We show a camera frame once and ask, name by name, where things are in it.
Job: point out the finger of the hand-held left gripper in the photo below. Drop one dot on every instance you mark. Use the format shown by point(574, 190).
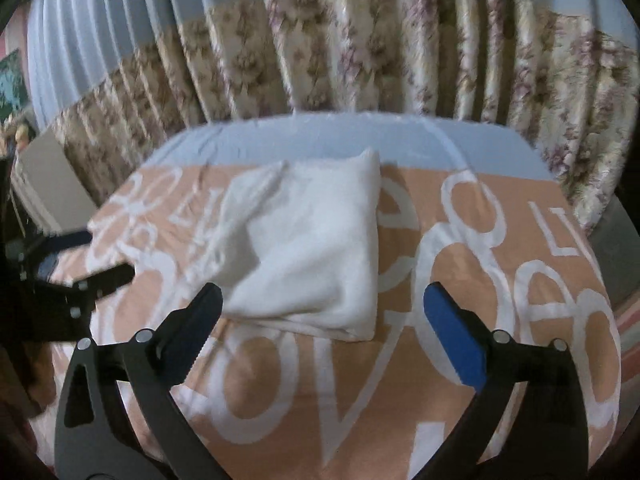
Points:
point(67, 244)
point(107, 277)

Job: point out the wall poster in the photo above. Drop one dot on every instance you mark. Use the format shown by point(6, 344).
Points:
point(11, 80)

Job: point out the white knit sweater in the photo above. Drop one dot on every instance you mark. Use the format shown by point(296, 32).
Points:
point(310, 250)

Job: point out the white cabinet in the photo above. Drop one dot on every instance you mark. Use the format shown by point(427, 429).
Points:
point(50, 180)

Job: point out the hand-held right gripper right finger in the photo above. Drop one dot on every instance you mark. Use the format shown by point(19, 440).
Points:
point(455, 335)

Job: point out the striped cloth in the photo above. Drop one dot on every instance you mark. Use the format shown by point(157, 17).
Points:
point(629, 317)

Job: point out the floral curtain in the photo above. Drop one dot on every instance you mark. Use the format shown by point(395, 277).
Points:
point(350, 45)

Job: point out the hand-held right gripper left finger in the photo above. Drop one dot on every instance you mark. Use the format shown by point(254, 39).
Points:
point(192, 335)

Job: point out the peach and blue printed bedsheet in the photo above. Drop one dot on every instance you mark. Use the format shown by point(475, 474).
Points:
point(310, 410)

